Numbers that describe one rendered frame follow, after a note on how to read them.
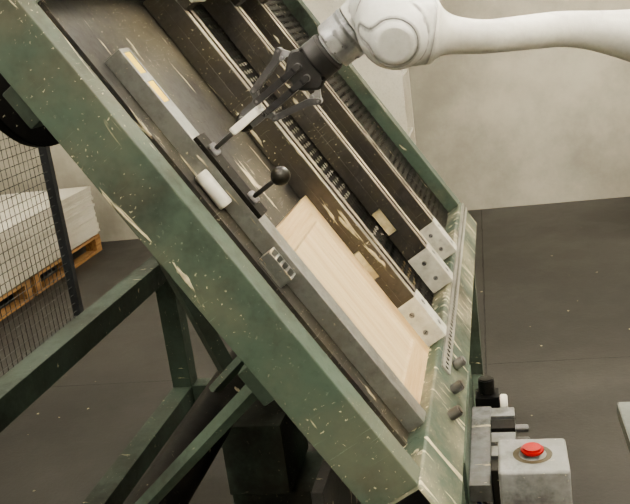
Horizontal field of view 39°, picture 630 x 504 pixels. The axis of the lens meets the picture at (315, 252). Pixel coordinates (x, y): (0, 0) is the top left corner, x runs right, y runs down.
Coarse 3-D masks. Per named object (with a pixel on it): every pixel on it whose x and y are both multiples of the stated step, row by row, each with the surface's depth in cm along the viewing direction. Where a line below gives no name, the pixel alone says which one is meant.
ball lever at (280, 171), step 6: (276, 168) 167; (282, 168) 167; (276, 174) 166; (282, 174) 166; (288, 174) 167; (270, 180) 170; (276, 180) 167; (282, 180) 167; (288, 180) 168; (264, 186) 172; (270, 186) 171; (252, 192) 175; (258, 192) 173; (252, 198) 175; (258, 198) 175
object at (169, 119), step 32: (128, 64) 170; (160, 128) 173; (192, 128) 176; (192, 160) 173; (256, 224) 175; (288, 256) 175; (320, 288) 179; (320, 320) 178; (352, 352) 179; (384, 384) 179; (416, 416) 180
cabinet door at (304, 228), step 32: (288, 224) 193; (320, 224) 211; (320, 256) 198; (352, 256) 216; (352, 288) 202; (352, 320) 190; (384, 320) 207; (384, 352) 194; (416, 352) 210; (416, 384) 197
